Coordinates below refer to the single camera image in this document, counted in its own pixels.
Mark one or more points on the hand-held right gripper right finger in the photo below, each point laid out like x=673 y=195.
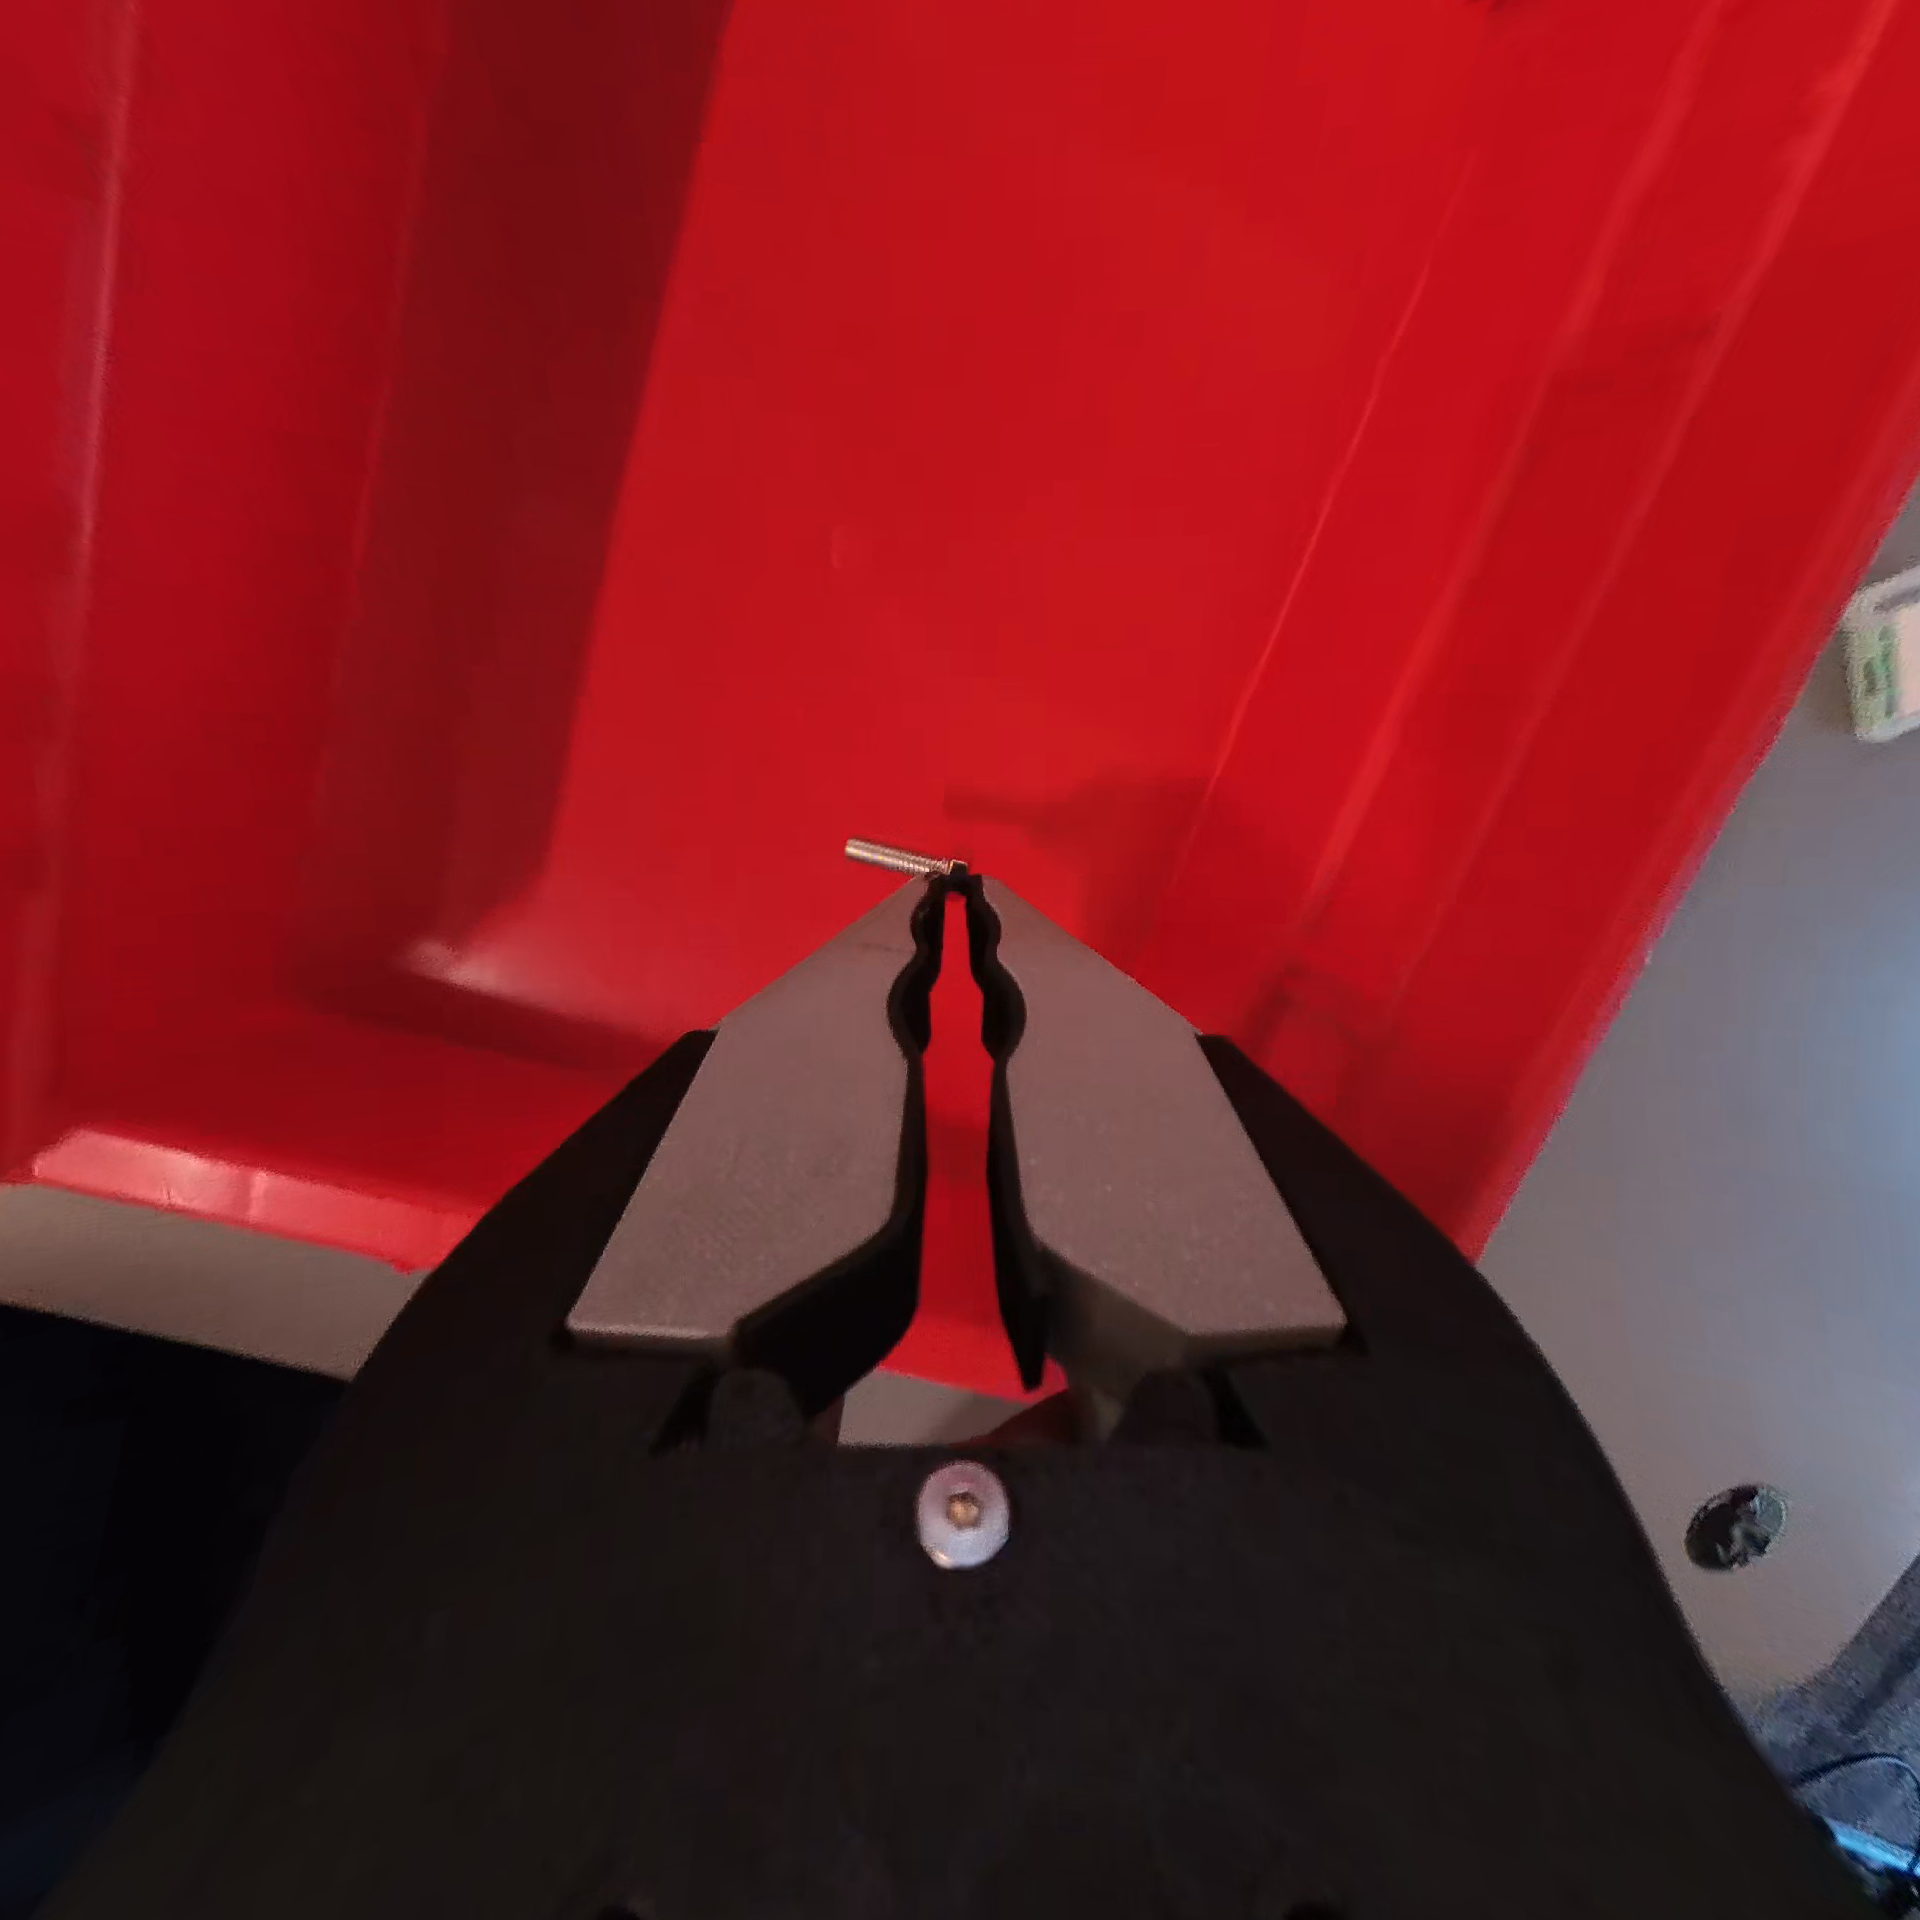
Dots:
x=1159 y=1183

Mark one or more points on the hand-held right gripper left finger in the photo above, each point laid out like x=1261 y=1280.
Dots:
x=748 y=1183

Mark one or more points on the small thin metal screw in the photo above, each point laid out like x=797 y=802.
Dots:
x=894 y=851

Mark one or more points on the red plastic bin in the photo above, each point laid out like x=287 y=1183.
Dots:
x=1053 y=447

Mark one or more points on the dark round floor socket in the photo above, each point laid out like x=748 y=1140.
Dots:
x=1739 y=1525

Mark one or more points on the white green wall sign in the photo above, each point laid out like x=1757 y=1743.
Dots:
x=1889 y=659

